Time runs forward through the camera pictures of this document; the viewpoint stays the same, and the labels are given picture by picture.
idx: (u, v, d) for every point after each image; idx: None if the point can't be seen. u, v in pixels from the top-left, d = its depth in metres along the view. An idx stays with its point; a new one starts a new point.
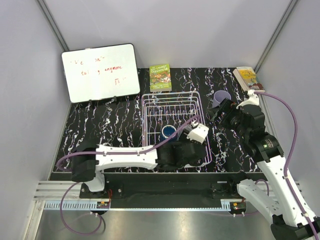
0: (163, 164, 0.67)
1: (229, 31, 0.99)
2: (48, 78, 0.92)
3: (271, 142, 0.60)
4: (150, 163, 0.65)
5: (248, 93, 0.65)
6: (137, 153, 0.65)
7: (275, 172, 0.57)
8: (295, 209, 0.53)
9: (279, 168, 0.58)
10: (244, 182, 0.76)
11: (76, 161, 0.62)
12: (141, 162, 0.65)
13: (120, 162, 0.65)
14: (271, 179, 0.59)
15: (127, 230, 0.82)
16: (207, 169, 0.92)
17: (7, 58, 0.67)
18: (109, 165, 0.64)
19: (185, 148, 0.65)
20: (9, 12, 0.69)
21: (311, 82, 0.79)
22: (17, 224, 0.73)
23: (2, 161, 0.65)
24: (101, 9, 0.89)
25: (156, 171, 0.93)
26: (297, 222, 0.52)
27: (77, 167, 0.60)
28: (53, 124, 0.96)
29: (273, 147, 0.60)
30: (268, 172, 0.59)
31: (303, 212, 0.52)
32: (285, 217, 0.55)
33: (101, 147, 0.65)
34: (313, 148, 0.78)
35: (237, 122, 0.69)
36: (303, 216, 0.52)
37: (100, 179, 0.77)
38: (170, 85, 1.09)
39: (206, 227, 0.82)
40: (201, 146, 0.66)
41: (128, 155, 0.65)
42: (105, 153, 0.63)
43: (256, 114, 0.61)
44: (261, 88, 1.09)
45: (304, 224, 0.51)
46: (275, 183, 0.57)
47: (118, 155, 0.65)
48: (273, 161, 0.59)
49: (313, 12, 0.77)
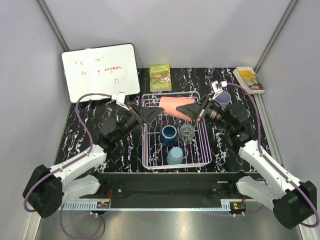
0: (109, 151, 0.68)
1: (229, 31, 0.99)
2: (48, 78, 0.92)
3: (244, 133, 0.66)
4: (99, 152, 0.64)
5: (221, 85, 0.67)
6: (87, 154, 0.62)
7: (252, 153, 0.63)
8: (279, 178, 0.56)
9: (255, 148, 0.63)
10: (242, 179, 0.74)
11: (36, 196, 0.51)
12: (94, 159, 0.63)
13: (77, 171, 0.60)
14: (252, 160, 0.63)
15: (127, 231, 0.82)
16: (207, 169, 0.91)
17: (7, 58, 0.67)
18: (69, 176, 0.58)
19: (104, 131, 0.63)
20: (9, 13, 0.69)
21: (312, 82, 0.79)
22: (18, 224, 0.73)
23: (3, 161, 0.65)
24: (100, 9, 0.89)
25: (156, 171, 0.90)
26: (284, 189, 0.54)
27: (42, 198, 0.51)
28: (53, 124, 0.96)
29: (246, 137, 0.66)
30: (247, 155, 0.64)
31: (286, 179, 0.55)
32: (276, 190, 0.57)
33: (53, 166, 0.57)
34: (312, 147, 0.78)
35: (219, 117, 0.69)
36: (288, 182, 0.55)
37: (89, 181, 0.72)
38: (170, 85, 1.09)
39: (206, 227, 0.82)
40: (108, 121, 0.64)
41: (81, 160, 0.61)
42: (61, 169, 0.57)
43: (241, 116, 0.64)
44: (261, 88, 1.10)
45: (291, 189, 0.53)
46: (256, 162, 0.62)
47: (71, 164, 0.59)
48: (248, 144, 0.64)
49: (313, 12, 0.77)
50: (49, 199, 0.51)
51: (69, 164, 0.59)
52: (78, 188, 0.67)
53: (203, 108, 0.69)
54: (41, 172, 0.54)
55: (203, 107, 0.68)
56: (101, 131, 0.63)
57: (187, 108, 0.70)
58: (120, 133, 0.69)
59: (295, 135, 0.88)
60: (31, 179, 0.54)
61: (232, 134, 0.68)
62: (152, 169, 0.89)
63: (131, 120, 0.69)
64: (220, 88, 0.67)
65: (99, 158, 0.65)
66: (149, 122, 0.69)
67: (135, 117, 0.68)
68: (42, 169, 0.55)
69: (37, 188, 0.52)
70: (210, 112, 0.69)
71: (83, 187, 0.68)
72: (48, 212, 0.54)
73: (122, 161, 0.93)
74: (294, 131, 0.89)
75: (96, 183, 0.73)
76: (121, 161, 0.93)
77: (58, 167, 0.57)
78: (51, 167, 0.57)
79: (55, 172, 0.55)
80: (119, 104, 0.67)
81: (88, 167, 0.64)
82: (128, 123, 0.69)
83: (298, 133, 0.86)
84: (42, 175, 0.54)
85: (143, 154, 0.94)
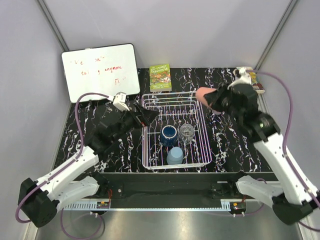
0: (102, 151, 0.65)
1: (229, 31, 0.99)
2: (48, 78, 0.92)
3: (267, 121, 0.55)
4: (88, 155, 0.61)
5: (239, 72, 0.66)
6: (76, 159, 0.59)
7: (275, 151, 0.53)
8: (298, 187, 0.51)
9: (278, 146, 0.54)
10: (242, 178, 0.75)
11: (26, 210, 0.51)
12: (84, 164, 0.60)
13: (68, 178, 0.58)
14: (270, 158, 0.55)
15: (127, 231, 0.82)
16: (207, 169, 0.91)
17: (7, 57, 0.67)
18: (59, 186, 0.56)
19: (105, 123, 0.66)
20: (8, 13, 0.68)
21: (312, 82, 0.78)
22: (18, 224, 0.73)
23: (3, 161, 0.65)
24: (100, 9, 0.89)
25: (156, 171, 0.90)
26: (301, 199, 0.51)
27: (33, 212, 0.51)
28: (53, 124, 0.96)
29: (269, 126, 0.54)
30: (267, 152, 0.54)
31: (306, 189, 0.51)
32: (288, 194, 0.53)
33: (40, 178, 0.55)
34: (313, 146, 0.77)
35: (228, 103, 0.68)
36: (307, 192, 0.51)
37: (85, 185, 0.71)
38: (170, 85, 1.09)
39: (206, 227, 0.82)
40: (111, 117, 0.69)
41: (70, 167, 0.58)
42: (48, 181, 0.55)
43: (248, 94, 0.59)
44: (261, 89, 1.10)
45: (308, 201, 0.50)
46: (276, 162, 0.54)
47: (59, 173, 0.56)
48: (271, 140, 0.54)
49: (313, 11, 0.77)
50: (39, 212, 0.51)
51: (56, 174, 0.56)
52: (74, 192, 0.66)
53: (218, 94, 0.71)
54: (28, 186, 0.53)
55: (219, 93, 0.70)
56: (103, 124, 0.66)
57: (211, 95, 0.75)
58: (119, 131, 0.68)
59: (295, 135, 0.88)
60: (20, 193, 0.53)
61: (248, 121, 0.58)
62: (152, 170, 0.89)
63: (129, 118, 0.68)
64: (243, 75, 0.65)
65: (90, 161, 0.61)
66: (150, 122, 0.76)
67: (135, 118, 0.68)
68: (29, 183, 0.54)
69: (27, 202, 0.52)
70: (222, 99, 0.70)
71: (80, 191, 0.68)
72: (44, 220, 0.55)
73: (122, 161, 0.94)
74: (294, 130, 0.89)
75: (95, 185, 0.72)
76: (120, 161, 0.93)
77: (45, 180, 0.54)
78: (38, 180, 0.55)
79: (42, 185, 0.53)
80: (119, 104, 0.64)
81: (80, 172, 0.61)
82: (126, 123, 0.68)
83: (298, 132, 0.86)
84: (29, 190, 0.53)
85: (142, 154, 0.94)
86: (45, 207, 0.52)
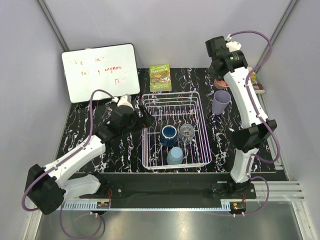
0: (109, 141, 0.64)
1: (229, 31, 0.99)
2: (48, 78, 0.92)
3: (237, 56, 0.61)
4: (96, 145, 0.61)
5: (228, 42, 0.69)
6: (83, 147, 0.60)
7: (238, 81, 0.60)
8: (251, 112, 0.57)
9: (242, 77, 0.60)
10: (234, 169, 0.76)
11: (34, 196, 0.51)
12: (90, 151, 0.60)
13: (74, 166, 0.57)
14: (234, 88, 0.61)
15: (127, 231, 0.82)
16: (207, 169, 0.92)
17: (7, 58, 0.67)
18: (66, 174, 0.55)
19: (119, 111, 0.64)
20: (8, 13, 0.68)
21: (312, 82, 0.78)
22: (17, 224, 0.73)
23: (3, 161, 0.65)
24: (100, 9, 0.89)
25: (156, 171, 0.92)
26: (251, 122, 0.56)
27: (41, 199, 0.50)
28: (53, 124, 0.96)
29: (238, 60, 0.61)
30: (231, 81, 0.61)
31: (257, 114, 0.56)
32: (242, 118, 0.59)
33: (48, 164, 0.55)
34: (312, 147, 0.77)
35: None
36: (258, 117, 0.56)
37: (88, 181, 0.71)
38: (169, 85, 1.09)
39: (206, 227, 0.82)
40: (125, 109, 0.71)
41: (77, 156, 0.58)
42: (56, 167, 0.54)
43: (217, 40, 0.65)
44: (261, 89, 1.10)
45: (257, 124, 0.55)
46: (237, 91, 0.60)
47: (67, 161, 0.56)
48: (238, 71, 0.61)
49: (313, 12, 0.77)
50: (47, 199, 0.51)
51: (64, 161, 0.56)
52: (78, 186, 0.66)
53: None
54: (36, 171, 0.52)
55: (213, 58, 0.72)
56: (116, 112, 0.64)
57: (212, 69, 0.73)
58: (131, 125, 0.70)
59: (295, 135, 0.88)
60: (28, 179, 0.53)
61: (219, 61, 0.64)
62: (152, 169, 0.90)
63: (136, 116, 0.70)
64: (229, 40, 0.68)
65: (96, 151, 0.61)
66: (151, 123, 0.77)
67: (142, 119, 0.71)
68: (37, 169, 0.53)
69: (34, 189, 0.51)
70: None
71: (82, 187, 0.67)
72: (50, 208, 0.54)
73: (122, 161, 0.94)
74: (294, 130, 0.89)
75: (96, 183, 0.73)
76: (121, 161, 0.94)
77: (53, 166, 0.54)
78: (46, 166, 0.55)
79: (50, 171, 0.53)
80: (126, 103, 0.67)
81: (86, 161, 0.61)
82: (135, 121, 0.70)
83: (298, 132, 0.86)
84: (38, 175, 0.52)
85: (143, 154, 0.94)
86: (53, 194, 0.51)
